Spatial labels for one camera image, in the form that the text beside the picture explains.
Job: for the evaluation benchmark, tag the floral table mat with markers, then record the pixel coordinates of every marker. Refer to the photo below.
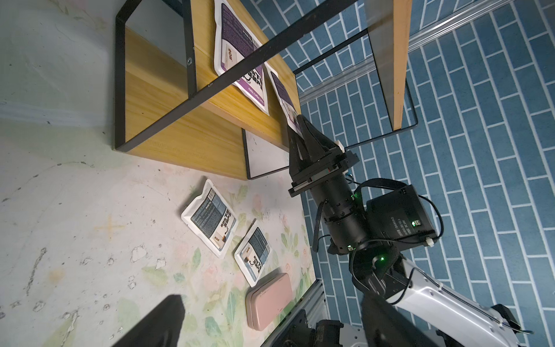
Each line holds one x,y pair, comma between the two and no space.
91,239

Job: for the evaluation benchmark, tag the purple coffee bag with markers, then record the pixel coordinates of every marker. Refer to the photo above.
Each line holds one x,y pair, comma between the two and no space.
233,42
285,100

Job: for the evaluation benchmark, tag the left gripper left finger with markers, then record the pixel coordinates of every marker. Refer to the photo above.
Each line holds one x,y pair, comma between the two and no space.
161,327

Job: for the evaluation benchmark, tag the grey coffee bag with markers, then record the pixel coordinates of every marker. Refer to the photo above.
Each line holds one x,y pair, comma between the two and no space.
211,218
252,254

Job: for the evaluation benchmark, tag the pink case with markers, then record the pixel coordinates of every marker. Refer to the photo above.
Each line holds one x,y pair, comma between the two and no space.
264,304

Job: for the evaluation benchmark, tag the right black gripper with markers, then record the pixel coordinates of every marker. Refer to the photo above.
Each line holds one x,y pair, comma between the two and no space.
316,164

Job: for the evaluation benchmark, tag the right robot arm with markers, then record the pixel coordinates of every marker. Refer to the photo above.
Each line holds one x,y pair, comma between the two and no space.
373,223

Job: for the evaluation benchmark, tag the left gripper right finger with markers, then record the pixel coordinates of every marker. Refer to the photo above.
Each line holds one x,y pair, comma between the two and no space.
385,326

